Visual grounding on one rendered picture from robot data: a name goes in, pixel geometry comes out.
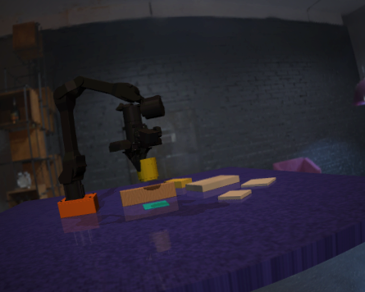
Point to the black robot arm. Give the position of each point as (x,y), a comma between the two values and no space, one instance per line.
(74,164)

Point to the yellow cup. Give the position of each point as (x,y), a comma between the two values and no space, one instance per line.
(148,169)

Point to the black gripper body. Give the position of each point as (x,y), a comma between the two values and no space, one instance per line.
(127,144)

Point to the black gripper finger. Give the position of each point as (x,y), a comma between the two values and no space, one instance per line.
(134,157)
(143,153)

